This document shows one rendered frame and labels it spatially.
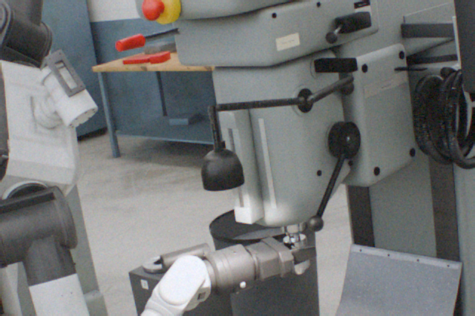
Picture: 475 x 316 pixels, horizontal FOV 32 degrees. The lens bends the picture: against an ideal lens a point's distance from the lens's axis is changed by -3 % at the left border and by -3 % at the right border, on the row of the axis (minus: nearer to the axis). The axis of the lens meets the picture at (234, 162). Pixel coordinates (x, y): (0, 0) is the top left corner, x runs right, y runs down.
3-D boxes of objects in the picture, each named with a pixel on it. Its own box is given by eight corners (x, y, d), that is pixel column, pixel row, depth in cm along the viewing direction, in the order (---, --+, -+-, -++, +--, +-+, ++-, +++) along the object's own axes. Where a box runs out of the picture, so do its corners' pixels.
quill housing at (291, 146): (302, 238, 154) (277, 64, 146) (222, 223, 169) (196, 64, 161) (364, 204, 167) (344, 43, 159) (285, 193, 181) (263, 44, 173)
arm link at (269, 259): (292, 242, 162) (233, 259, 158) (298, 288, 164) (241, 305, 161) (266, 225, 173) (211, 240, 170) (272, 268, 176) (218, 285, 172)
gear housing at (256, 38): (272, 67, 143) (263, 9, 140) (176, 67, 160) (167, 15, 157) (384, 32, 165) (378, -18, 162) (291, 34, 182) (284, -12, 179)
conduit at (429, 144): (458, 182, 159) (448, 76, 154) (389, 175, 170) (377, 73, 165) (501, 155, 171) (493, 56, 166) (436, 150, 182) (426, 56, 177)
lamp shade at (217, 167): (197, 192, 144) (191, 156, 143) (211, 179, 151) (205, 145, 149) (237, 190, 142) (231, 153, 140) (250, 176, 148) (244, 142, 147)
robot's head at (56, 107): (55, 139, 152) (79, 113, 147) (27, 94, 153) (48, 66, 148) (80, 129, 158) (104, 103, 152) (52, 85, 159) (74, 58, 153)
